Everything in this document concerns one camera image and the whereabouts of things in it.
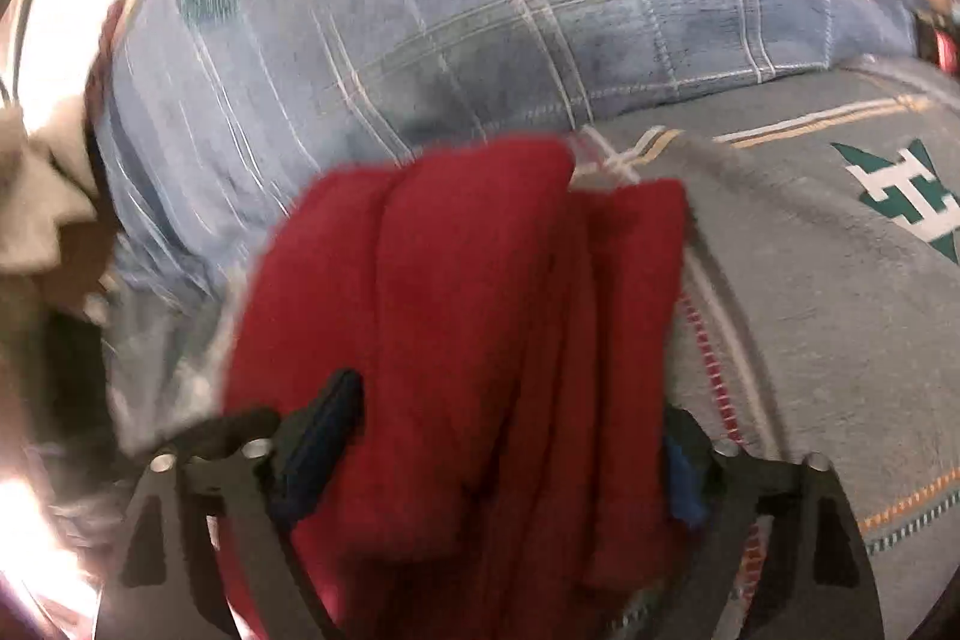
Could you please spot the red garment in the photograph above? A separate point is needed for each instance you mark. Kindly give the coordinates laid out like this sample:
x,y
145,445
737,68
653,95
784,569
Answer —
x,y
465,340

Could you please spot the blue plaid pillow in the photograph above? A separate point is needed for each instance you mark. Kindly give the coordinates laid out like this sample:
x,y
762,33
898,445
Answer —
x,y
487,25

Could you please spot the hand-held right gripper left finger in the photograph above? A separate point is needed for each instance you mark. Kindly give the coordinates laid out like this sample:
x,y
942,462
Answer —
x,y
319,430

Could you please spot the beige cloth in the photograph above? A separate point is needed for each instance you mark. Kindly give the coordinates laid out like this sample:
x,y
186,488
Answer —
x,y
45,212

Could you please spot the grey patterned bedsheet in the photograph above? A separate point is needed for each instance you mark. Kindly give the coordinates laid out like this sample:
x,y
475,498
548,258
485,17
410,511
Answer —
x,y
825,310

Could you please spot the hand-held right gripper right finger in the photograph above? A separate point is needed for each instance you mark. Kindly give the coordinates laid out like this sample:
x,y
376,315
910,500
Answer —
x,y
686,471

